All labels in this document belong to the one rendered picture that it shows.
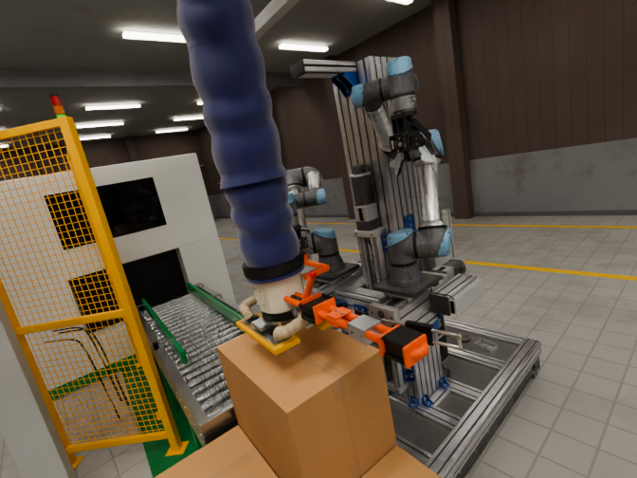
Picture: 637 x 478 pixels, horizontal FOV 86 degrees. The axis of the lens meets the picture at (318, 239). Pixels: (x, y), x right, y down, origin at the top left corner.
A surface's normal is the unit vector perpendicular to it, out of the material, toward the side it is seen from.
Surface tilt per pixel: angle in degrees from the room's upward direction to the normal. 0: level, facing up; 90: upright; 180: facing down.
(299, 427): 90
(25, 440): 90
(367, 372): 90
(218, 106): 71
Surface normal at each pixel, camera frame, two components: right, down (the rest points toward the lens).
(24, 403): 0.58, 0.07
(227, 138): -0.27, -0.02
